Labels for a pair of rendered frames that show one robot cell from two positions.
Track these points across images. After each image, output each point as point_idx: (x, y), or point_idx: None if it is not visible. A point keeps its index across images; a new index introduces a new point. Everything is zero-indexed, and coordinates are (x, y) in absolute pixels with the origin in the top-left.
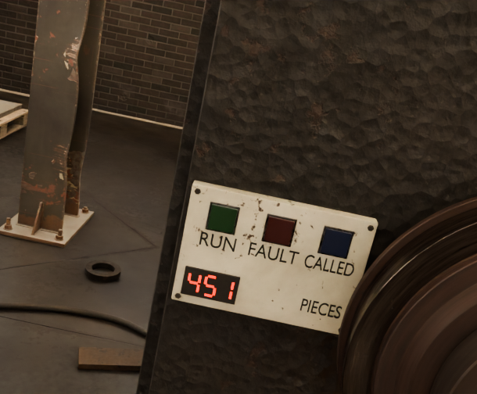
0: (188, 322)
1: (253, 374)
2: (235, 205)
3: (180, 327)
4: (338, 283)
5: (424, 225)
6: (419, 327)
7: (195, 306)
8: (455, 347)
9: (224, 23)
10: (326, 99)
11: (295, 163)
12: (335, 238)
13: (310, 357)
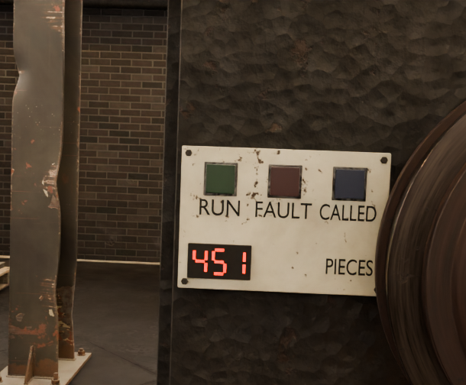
0: (201, 318)
1: (287, 370)
2: (232, 161)
3: (192, 325)
4: (362, 232)
5: (440, 127)
6: (462, 222)
7: (207, 296)
8: None
9: None
10: (308, 33)
11: (289, 108)
12: (347, 178)
13: (350, 336)
